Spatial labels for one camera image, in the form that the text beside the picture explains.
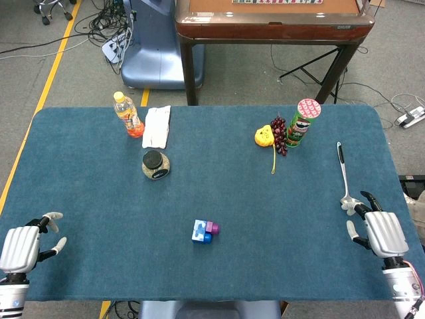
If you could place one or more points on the purple building block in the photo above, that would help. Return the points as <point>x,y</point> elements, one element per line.
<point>213,228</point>

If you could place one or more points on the white power strip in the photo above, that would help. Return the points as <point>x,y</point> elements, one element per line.
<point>111,50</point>

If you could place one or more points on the wheeled metal stool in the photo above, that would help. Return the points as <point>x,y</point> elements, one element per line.
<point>53,6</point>

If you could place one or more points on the blue felt table cover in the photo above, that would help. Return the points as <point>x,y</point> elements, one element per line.
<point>232,199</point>

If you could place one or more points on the brown mahjong table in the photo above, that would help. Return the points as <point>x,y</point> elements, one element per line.
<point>272,30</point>

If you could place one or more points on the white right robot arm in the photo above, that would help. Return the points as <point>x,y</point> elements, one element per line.
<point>403,285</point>

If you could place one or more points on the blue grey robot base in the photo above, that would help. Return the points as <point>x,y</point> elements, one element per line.
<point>206,310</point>

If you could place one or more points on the black box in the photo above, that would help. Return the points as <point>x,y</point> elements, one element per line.
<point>413,186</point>

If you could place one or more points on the green Pringles can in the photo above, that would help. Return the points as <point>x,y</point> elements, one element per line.
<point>300,128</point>

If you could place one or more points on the dark red grape bunch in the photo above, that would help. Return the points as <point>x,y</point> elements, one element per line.
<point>279,133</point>

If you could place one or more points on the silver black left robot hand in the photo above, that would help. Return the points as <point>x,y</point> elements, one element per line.
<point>20,244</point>

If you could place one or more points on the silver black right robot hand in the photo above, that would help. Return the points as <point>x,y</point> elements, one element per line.
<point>385,232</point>

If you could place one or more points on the orange drink bottle yellow cap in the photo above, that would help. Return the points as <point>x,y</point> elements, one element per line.
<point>126,113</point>

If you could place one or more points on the round glass jar black lid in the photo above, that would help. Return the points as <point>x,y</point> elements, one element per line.
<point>153,161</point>

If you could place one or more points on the blue grey machine pedestal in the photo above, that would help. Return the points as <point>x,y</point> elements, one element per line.
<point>156,56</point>

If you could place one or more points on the blue building block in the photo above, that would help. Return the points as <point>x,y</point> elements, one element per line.
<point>199,232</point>

